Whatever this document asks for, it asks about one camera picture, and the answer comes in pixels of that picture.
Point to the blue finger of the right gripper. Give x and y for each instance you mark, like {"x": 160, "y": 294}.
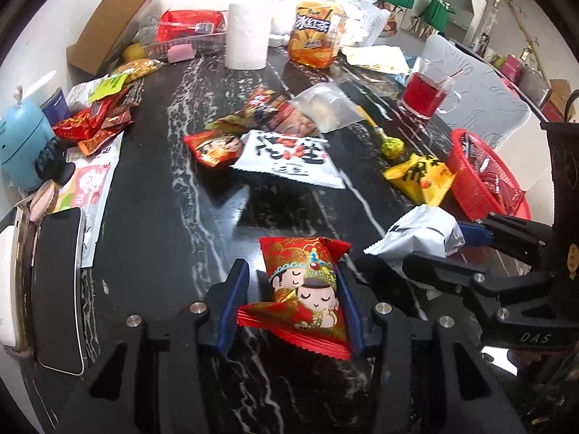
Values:
{"x": 475, "y": 235}

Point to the red bag in tray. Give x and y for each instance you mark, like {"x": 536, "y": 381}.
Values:
{"x": 175, "y": 24}

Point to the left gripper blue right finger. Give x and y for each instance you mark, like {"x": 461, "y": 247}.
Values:
{"x": 354, "y": 323}

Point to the white power bank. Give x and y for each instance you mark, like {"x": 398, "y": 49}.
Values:
{"x": 10, "y": 337}

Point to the silver foil packet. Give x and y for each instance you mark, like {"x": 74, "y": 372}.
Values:
{"x": 425, "y": 229}

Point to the dark brown chocolate packet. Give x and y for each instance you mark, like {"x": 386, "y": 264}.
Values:
{"x": 493, "y": 176}

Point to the white peanut snack bag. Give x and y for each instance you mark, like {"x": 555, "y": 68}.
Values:
{"x": 302, "y": 159}

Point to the yellow nuts packet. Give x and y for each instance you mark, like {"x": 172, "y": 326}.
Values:
{"x": 136, "y": 69}

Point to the clear zip bag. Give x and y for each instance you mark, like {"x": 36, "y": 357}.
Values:
{"x": 328, "y": 106}

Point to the iced tea bottle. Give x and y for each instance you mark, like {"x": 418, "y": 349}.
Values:
{"x": 316, "y": 35}

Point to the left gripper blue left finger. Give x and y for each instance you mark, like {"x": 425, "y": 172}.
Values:
{"x": 233, "y": 295}

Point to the brown red jerky packet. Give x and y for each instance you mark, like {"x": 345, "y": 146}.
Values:
{"x": 267, "y": 110}

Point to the black hair claw clip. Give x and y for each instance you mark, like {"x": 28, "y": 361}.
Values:
{"x": 52, "y": 163}

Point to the yellow green lollipop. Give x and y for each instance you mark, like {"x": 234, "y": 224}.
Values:
{"x": 392, "y": 148}

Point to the blue robot humidifier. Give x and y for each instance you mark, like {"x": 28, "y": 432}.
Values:
{"x": 25, "y": 131}

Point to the green tote bag lower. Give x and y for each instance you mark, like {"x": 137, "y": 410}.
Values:
{"x": 436, "y": 15}

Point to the red plastic basket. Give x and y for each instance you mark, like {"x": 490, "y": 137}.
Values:
{"x": 470, "y": 193}

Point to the glass mug red drink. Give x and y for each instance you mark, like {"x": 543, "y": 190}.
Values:
{"x": 429, "y": 90}

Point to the red cartoon couple snack packet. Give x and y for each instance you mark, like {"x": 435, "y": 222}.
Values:
{"x": 305, "y": 310}

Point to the white chair back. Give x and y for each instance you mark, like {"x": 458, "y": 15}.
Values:
{"x": 480, "y": 102}

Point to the green label packet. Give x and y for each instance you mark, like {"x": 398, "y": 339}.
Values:
{"x": 83, "y": 95}

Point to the yellow black snack packet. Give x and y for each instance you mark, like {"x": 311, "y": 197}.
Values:
{"x": 423, "y": 179}

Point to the black smartphone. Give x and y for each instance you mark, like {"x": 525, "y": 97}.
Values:
{"x": 55, "y": 292}

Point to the yellow patterned paper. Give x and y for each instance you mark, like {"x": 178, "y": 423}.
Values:
{"x": 377, "y": 58}

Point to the white paper towel roll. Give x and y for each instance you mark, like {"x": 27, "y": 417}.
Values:
{"x": 247, "y": 38}

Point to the brown cardboard box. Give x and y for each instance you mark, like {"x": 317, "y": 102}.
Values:
{"x": 102, "y": 35}

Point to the clear plastic tray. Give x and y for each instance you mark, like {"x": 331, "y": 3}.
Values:
{"x": 203, "y": 44}

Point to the white lidded blue jar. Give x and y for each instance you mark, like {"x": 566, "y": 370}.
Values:
{"x": 55, "y": 108}

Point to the pink eraser block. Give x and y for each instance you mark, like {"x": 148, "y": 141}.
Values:
{"x": 179, "y": 53}

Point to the pink white flat package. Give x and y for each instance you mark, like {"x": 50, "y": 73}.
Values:
{"x": 88, "y": 189}

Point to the red snack pile packet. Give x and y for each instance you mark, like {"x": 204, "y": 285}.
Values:
{"x": 91, "y": 128}

